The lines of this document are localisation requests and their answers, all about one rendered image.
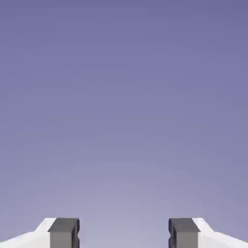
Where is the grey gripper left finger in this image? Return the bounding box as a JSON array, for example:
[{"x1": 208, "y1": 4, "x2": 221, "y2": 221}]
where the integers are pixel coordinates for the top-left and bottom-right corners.
[{"x1": 0, "y1": 217, "x2": 80, "y2": 248}]

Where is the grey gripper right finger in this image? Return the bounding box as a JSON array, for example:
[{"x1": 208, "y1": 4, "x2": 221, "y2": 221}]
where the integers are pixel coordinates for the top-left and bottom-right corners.
[{"x1": 168, "y1": 217, "x2": 248, "y2": 248}]

